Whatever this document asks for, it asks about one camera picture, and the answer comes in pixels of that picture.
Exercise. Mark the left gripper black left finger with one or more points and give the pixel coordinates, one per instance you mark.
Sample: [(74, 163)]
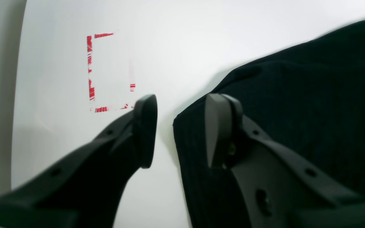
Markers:
[(84, 188)]

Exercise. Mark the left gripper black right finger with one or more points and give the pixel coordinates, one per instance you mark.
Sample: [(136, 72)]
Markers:
[(280, 188)]

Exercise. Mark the black t-shirt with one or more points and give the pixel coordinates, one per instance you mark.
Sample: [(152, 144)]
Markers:
[(309, 98)]

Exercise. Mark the red tape marking rectangle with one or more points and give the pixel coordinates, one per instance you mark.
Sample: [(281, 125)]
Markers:
[(111, 81)]

